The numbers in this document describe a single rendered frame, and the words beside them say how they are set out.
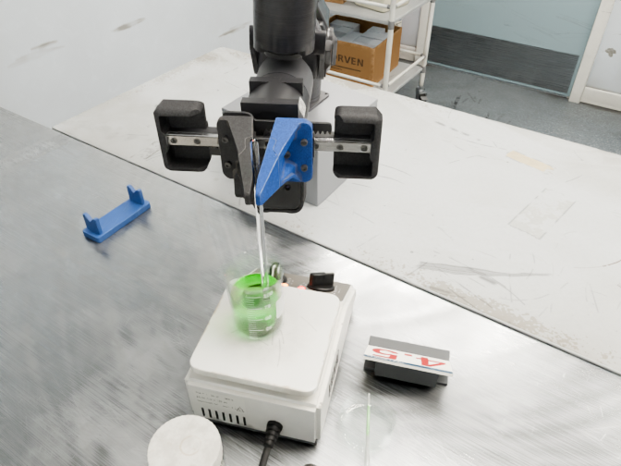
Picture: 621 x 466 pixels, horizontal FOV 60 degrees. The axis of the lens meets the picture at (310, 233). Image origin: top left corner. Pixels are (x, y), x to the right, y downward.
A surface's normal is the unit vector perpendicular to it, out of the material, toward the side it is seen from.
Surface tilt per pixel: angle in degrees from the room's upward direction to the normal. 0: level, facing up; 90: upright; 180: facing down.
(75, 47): 90
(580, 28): 90
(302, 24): 92
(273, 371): 0
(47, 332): 0
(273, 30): 90
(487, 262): 0
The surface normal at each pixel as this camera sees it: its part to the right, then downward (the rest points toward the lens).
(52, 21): 0.83, 0.36
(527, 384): 0.00, -0.77
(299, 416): -0.24, 0.62
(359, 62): -0.50, 0.58
